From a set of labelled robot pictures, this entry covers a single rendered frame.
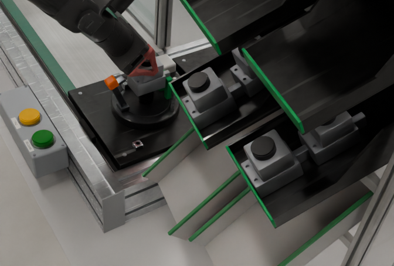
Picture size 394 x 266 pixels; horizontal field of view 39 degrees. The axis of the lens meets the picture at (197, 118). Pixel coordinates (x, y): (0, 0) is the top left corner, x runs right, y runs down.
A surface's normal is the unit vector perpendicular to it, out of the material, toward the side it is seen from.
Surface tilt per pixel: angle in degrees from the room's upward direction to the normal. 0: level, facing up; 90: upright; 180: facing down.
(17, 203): 0
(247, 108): 25
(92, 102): 0
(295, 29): 90
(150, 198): 90
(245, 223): 45
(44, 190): 0
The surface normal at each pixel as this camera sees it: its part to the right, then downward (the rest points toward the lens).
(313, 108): -0.31, -0.58
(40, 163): 0.54, 0.60
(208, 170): -0.59, -0.37
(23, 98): 0.08, -0.73
